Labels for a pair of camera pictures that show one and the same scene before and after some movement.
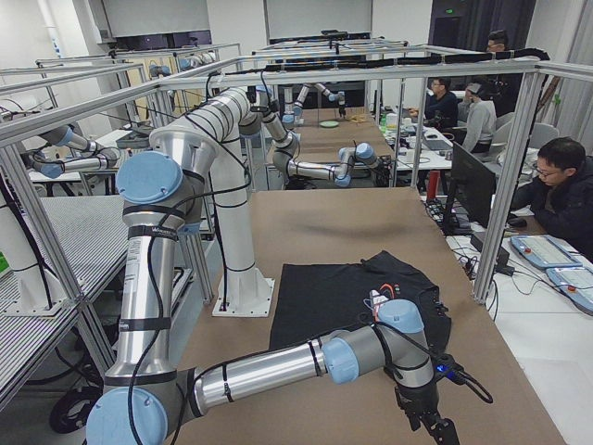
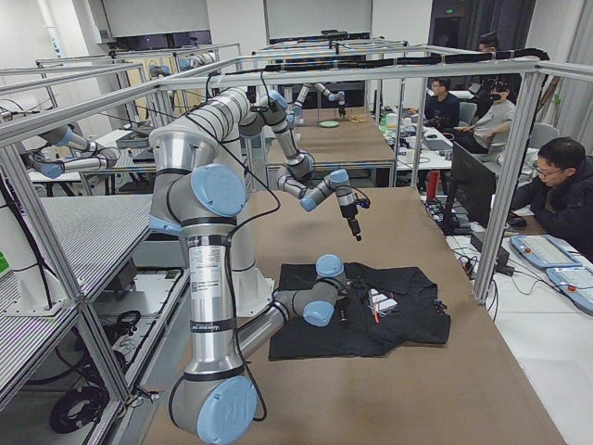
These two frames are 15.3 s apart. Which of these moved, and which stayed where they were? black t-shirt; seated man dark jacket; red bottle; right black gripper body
Moved: right black gripper body
Stayed: seated man dark jacket; black t-shirt; red bottle
